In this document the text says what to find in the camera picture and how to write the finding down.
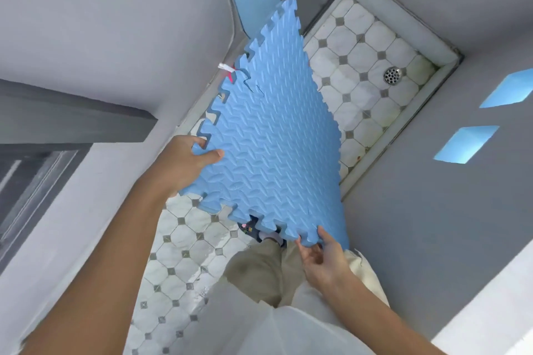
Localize person's right hand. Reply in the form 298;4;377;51
296;225;359;300

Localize person's left hand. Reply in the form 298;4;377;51
153;135;225;199

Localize blue foam puzzle mat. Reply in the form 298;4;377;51
179;0;350;251

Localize person's right forearm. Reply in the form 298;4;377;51
323;284;450;355

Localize person's left forearm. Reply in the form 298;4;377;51
19;178;177;355

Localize dark patterned slipper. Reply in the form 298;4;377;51
238;219;288;248

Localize beige trousers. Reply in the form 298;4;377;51
224;238;390;310

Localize small white and red object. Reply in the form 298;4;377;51
217;62;238;84

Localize white shirt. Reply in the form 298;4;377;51
164;280;436;355

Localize round metal floor drain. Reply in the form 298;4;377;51
383;67;403;86

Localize white shower curb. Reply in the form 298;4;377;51
339;0;463;201

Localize dark grey window frame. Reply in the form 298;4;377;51
0;78;159;274

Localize blue inset wall tile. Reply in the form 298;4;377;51
479;69;533;109

